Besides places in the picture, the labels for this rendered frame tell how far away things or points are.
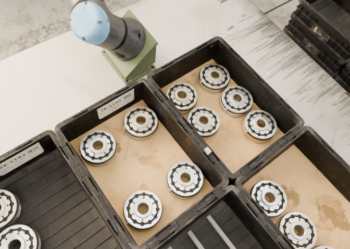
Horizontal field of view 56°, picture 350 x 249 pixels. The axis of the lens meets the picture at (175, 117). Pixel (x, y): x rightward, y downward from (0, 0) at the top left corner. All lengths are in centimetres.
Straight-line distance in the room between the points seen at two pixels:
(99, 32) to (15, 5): 165
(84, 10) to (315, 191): 87
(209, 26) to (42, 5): 145
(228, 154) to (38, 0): 197
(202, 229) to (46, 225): 41
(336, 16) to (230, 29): 78
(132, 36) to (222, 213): 63
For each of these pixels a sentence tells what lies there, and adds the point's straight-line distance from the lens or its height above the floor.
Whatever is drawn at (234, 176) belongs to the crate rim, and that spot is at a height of 93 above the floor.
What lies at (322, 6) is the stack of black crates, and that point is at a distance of 212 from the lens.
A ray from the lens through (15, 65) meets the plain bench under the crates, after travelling 138.
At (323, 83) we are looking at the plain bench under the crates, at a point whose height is 70.
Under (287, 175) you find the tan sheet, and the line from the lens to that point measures 106.
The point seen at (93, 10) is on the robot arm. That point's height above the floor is 102.
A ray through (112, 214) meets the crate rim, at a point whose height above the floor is 93.
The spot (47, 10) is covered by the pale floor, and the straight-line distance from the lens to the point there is 256.
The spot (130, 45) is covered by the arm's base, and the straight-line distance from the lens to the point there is 116.
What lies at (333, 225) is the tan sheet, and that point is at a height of 83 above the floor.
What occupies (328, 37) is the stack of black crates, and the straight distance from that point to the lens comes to 191.
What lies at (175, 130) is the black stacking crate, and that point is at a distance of 96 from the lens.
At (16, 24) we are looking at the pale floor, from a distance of 252.
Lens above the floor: 175
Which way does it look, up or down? 62 degrees down
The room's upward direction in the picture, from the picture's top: 11 degrees clockwise
